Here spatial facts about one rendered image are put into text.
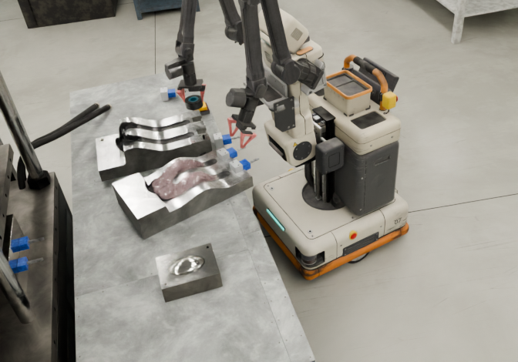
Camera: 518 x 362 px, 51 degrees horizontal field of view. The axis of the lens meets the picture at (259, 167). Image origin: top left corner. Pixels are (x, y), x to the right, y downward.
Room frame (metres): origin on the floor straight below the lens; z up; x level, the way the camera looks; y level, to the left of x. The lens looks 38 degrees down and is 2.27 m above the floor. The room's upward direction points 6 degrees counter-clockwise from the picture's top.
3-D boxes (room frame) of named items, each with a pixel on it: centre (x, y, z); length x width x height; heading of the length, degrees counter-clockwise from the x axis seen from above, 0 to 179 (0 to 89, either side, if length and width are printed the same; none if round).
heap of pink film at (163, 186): (1.73, 0.31, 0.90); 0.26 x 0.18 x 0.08; 119
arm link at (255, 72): (1.85, -0.03, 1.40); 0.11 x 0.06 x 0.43; 24
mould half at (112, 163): (2.06, 0.47, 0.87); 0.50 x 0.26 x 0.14; 102
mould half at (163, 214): (1.73, 0.31, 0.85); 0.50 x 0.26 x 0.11; 119
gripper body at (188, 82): (2.15, 0.26, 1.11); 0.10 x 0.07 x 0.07; 83
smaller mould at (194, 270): (1.28, 0.28, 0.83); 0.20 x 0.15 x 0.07; 102
